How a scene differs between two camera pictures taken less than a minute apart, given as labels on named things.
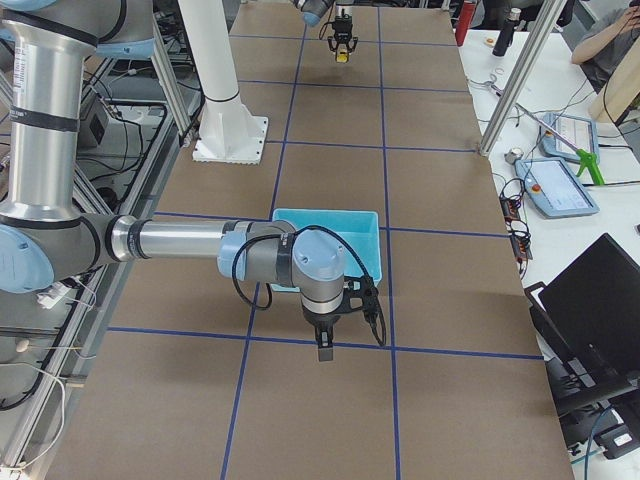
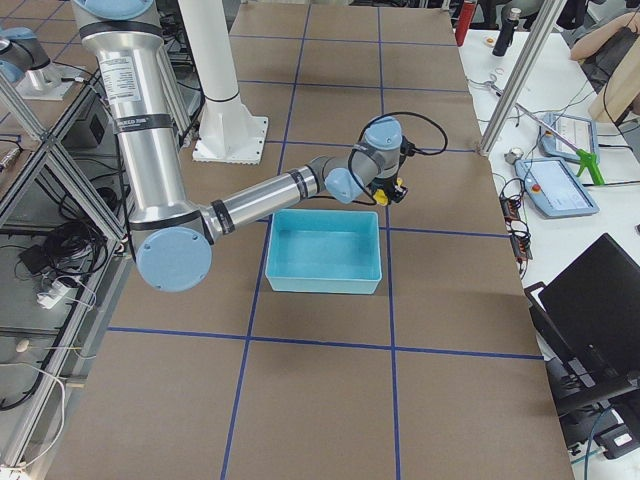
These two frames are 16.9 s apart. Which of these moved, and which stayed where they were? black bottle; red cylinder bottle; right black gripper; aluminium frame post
Moved: right black gripper
Stayed: black bottle; red cylinder bottle; aluminium frame post
